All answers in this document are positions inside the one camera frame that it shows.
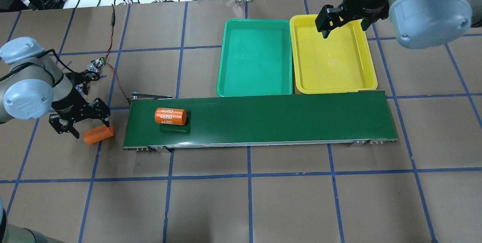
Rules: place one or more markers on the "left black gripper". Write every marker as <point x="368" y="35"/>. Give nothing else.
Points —
<point x="67" y="103"/>

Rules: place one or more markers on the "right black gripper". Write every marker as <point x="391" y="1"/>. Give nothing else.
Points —
<point x="360" y="2"/>

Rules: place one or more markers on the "plain orange cylinder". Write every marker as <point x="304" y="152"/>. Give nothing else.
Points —
<point x="98" y="134"/>

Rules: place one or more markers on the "orange cylinder marked 4680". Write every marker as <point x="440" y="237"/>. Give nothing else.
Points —
<point x="170" y="116"/>

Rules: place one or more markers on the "yellow push button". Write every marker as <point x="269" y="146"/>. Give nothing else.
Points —
<point x="83" y="81"/>

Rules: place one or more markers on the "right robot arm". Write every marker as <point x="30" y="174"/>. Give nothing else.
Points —
<point x="418" y="24"/>

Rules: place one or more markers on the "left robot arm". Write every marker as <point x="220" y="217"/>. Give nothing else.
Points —
<point x="36" y="86"/>

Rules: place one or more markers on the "yellow plastic tray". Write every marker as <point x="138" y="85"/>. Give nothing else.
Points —
<point x="340" y="63"/>

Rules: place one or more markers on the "green conveyor belt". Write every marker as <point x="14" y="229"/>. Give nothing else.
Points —
<point x="292" y="119"/>

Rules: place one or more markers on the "green plastic tray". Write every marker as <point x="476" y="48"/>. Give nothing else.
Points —
<point x="256" y="58"/>

